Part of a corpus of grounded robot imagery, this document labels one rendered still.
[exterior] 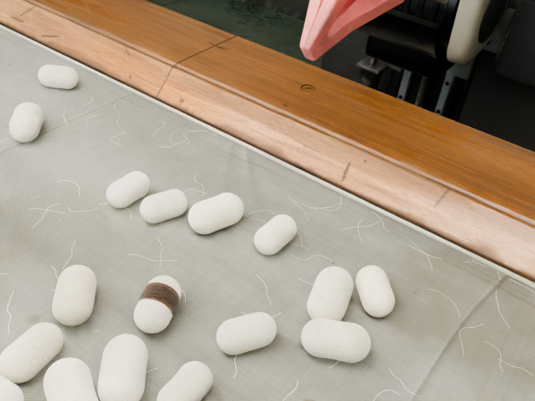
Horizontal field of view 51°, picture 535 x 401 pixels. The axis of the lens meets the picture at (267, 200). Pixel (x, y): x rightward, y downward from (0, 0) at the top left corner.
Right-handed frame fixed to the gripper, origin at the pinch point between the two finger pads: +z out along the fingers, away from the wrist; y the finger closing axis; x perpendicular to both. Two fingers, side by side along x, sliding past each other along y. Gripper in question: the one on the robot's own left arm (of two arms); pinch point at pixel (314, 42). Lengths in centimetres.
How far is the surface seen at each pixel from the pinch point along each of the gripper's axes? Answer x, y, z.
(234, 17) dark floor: 178, -134, -73
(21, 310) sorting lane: -2.6, -5.6, 21.0
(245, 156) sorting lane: 10.3, -5.4, 6.1
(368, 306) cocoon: 4.0, 9.2, 11.5
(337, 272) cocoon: 3.3, 6.9, 10.7
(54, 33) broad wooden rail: 11.3, -30.5, 3.7
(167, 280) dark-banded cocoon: -0.6, 0.0, 15.7
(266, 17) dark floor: 186, -124, -81
